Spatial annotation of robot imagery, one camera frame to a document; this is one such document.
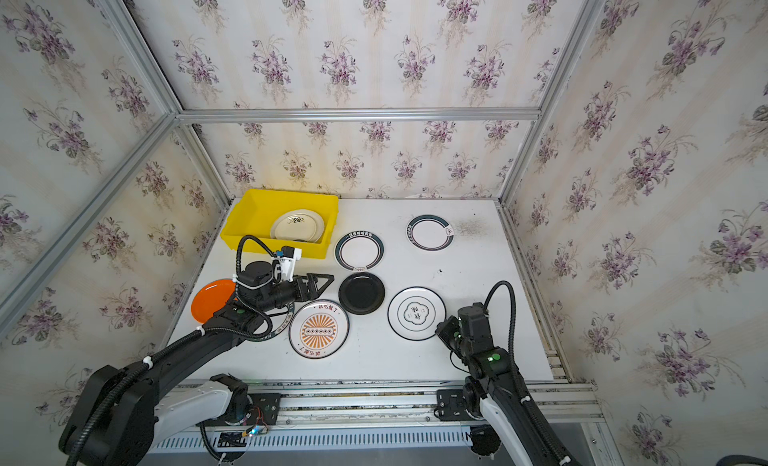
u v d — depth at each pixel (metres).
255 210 1.16
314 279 0.72
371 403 0.75
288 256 0.73
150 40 0.83
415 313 0.89
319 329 0.86
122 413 0.39
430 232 1.11
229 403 0.62
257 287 0.63
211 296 0.93
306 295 0.72
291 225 1.11
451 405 0.73
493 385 0.56
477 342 0.63
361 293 0.94
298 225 1.11
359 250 1.05
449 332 0.74
